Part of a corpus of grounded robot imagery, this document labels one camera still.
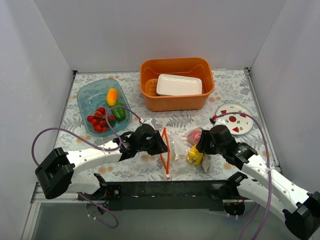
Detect clear zip top bag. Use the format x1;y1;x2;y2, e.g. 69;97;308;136
160;127;209;180

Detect green fake bell pepper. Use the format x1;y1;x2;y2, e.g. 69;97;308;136
111;102;126;121

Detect red fake strawberries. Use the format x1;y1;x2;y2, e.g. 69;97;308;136
86;106;109;134

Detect orange yellow fake mango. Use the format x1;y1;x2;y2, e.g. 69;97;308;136
106;88;118;107

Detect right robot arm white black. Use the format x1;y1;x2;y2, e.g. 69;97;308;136
196;125;320;240

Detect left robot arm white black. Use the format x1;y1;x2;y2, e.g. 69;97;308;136
35;123;168;200

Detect pink fake peach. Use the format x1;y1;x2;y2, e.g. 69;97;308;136
187;129;202;146

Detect yellow fake bell pepper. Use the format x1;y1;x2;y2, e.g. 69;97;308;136
187;145;203;166

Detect watermelon pattern round plate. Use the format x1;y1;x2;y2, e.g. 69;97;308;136
215;103;254;135

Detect floral table mat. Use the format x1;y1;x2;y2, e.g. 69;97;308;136
55;69;266;182

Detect white rectangular tray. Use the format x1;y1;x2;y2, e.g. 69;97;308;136
156;74;203;96

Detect teal transparent plastic tray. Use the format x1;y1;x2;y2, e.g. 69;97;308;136
77;78;130;137

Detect orange plastic bin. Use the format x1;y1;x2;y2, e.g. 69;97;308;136
140;57;215;112

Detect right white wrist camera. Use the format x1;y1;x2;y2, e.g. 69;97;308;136
210;115;227;127

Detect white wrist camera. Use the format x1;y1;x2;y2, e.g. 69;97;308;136
210;115;227;127
139;118;155;129

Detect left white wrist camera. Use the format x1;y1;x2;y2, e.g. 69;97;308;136
139;118;155;129

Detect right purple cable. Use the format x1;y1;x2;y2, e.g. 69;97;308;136
214;111;273;240

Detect purple cable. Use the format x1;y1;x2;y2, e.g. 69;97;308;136
31;106;145;167
214;111;273;240

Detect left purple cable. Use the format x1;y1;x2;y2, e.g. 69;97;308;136
31;106;145;167

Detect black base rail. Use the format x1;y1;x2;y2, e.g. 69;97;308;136
77;180;249;216

